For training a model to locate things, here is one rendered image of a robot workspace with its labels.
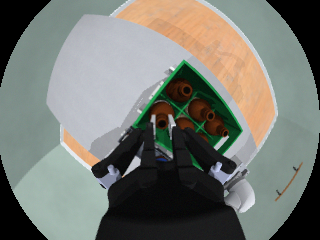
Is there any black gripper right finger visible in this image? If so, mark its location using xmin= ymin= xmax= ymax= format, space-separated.
xmin=168 ymin=115 xmax=237 ymax=191

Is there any green bottle crate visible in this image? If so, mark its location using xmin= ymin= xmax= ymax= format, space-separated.
xmin=132 ymin=60 xmax=243 ymax=155

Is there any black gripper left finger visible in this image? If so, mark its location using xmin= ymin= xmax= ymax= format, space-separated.
xmin=91 ymin=115 xmax=158 ymax=193

